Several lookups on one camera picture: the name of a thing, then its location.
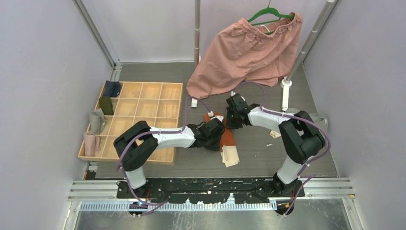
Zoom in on orange white underwear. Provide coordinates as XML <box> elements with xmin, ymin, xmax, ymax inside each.
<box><xmin>203</xmin><ymin>112</ymin><xmax>240</xmax><ymax>167</ymax></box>

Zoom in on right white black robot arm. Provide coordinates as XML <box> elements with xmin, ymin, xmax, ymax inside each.
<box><xmin>226</xmin><ymin>93</ymin><xmax>326</xmax><ymax>196</ymax></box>

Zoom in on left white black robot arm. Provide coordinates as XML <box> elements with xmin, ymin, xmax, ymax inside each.
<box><xmin>113</xmin><ymin>115</ymin><xmax>225</xmax><ymax>198</ymax></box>

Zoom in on beige underwear on table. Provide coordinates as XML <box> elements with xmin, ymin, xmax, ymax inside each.
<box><xmin>270</xmin><ymin>130</ymin><xmax>281</xmax><ymax>138</ymax></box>

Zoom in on grey underwear on table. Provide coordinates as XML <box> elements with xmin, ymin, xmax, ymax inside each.
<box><xmin>285</xmin><ymin>108</ymin><xmax>328</xmax><ymax>131</ymax></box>

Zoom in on navy rolled underwear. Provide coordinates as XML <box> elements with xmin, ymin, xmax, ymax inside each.
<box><xmin>102</xmin><ymin>80</ymin><xmax>122</xmax><ymax>98</ymax></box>

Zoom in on dark green rolled underwear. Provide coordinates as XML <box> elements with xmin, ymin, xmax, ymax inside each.
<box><xmin>99</xmin><ymin>96</ymin><xmax>114</xmax><ymax>115</ymax></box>

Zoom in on grey rolled underwear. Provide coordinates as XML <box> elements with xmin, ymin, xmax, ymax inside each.
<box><xmin>89</xmin><ymin>108</ymin><xmax>106</xmax><ymax>135</ymax></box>

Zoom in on pink rolled underwear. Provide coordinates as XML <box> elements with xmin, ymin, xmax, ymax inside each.
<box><xmin>83</xmin><ymin>131</ymin><xmax>100</xmax><ymax>157</ymax></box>

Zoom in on wooden compartment tray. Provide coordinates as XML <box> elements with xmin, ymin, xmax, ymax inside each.
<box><xmin>78</xmin><ymin>81</ymin><xmax>183</xmax><ymax>162</ymax></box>

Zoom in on right metal rack pole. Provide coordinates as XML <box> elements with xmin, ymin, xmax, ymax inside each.
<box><xmin>280</xmin><ymin>0</ymin><xmax>339</xmax><ymax>112</ymax></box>

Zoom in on metal rack pole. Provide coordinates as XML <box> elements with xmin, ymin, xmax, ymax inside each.
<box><xmin>194</xmin><ymin>0</ymin><xmax>201</xmax><ymax>67</ymax></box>
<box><xmin>280</xmin><ymin>0</ymin><xmax>339</xmax><ymax>112</ymax></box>

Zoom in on pink shorts on hanger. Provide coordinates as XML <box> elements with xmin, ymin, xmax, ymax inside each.
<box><xmin>187</xmin><ymin>12</ymin><xmax>303</xmax><ymax>99</ymax></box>

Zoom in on green clothes hanger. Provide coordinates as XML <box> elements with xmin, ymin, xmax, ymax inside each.
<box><xmin>247</xmin><ymin>0</ymin><xmax>294</xmax><ymax>27</ymax></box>

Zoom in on centre metal rack pole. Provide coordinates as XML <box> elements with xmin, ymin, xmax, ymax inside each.
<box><xmin>194</xmin><ymin>0</ymin><xmax>201</xmax><ymax>67</ymax></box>

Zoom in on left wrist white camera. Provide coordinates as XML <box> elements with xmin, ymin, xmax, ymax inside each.
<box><xmin>204</xmin><ymin>111</ymin><xmax>225</xmax><ymax>123</ymax></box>

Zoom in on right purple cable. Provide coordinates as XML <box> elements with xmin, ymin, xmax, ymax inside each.
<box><xmin>231</xmin><ymin>81</ymin><xmax>332</xmax><ymax>217</ymax></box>

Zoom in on purple cable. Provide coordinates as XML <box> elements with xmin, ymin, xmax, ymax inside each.
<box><xmin>115</xmin><ymin>96</ymin><xmax>214</xmax><ymax>217</ymax></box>
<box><xmin>231</xmin><ymin>81</ymin><xmax>332</xmax><ymax>217</ymax></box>

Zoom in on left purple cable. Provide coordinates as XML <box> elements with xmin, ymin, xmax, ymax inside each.
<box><xmin>115</xmin><ymin>96</ymin><xmax>214</xmax><ymax>217</ymax></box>

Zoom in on left aluminium frame post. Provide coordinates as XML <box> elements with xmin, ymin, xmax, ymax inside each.
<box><xmin>73</xmin><ymin>0</ymin><xmax>123</xmax><ymax>81</ymax></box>

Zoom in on slotted aluminium cable duct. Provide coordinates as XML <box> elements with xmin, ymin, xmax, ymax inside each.
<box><xmin>79</xmin><ymin>200</ymin><xmax>277</xmax><ymax>212</ymax></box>

